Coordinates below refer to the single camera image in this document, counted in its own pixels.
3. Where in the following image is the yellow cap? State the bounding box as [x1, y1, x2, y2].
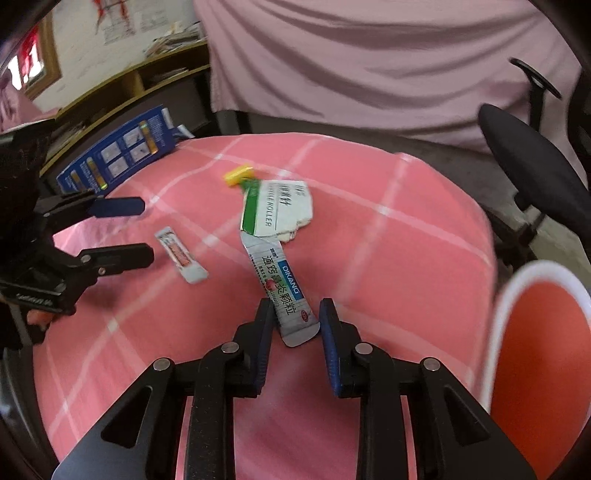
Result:
[223, 165, 254, 187]

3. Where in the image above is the red white plastic bucket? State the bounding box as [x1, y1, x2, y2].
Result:
[475, 260, 590, 479]

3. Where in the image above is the small silver pink sachet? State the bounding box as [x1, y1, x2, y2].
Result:
[154, 227, 208, 284]

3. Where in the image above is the white green torn carton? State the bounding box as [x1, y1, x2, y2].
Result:
[240, 179, 314, 242]

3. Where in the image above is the silver sachet packet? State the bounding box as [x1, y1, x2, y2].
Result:
[240, 231, 321, 348]

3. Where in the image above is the pink hanging sheet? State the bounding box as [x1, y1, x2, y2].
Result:
[194, 1, 580, 161]

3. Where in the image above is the black office chair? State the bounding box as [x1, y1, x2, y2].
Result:
[478, 58, 590, 269]

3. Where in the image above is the wooden low shelf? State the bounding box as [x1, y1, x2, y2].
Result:
[40, 40, 209, 178]

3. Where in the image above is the blue cardboard box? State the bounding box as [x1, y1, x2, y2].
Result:
[56, 105, 177, 195]

